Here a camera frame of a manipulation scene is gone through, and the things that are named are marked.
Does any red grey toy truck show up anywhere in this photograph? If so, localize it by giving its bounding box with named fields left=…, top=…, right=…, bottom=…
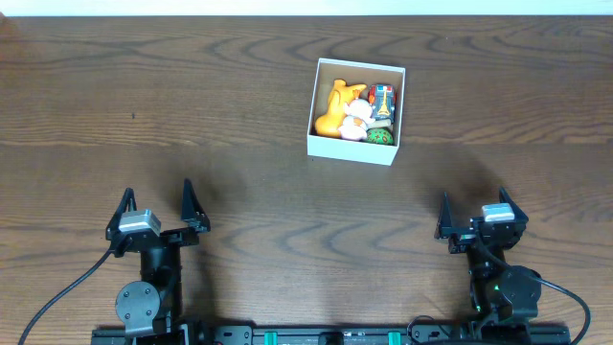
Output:
left=368, top=83, right=397, bottom=123

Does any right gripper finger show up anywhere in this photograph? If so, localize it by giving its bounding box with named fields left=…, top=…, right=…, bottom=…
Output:
left=434, top=193, right=454, bottom=240
left=499, top=187, right=527, bottom=223

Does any white cardboard box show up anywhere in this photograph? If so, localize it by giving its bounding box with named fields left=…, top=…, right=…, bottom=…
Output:
left=306, top=58, right=406, bottom=166

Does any pink white bunny figure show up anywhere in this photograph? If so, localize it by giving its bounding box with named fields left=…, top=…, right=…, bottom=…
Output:
left=338, top=99, right=375, bottom=141

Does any wooden pellet drum toy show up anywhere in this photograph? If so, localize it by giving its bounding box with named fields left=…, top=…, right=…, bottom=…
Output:
left=368, top=119, right=393, bottom=132

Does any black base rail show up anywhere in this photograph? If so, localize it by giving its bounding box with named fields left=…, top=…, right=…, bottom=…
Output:
left=90, top=321, right=571, bottom=345

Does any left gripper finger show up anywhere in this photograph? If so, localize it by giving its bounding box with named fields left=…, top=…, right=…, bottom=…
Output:
left=181, top=178, right=211, bottom=233
left=105, top=188, right=137, bottom=240

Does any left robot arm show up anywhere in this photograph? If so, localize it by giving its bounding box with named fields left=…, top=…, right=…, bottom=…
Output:
left=105, top=179, right=211, bottom=338

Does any orange rubber dog toy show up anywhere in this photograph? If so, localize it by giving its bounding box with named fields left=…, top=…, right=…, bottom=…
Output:
left=314, top=79, right=367, bottom=138

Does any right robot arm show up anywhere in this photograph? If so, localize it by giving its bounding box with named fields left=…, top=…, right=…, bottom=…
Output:
left=434, top=188, right=541, bottom=334

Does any green patterned ball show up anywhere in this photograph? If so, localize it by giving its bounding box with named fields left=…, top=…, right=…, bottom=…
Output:
left=365, top=127, right=394, bottom=146

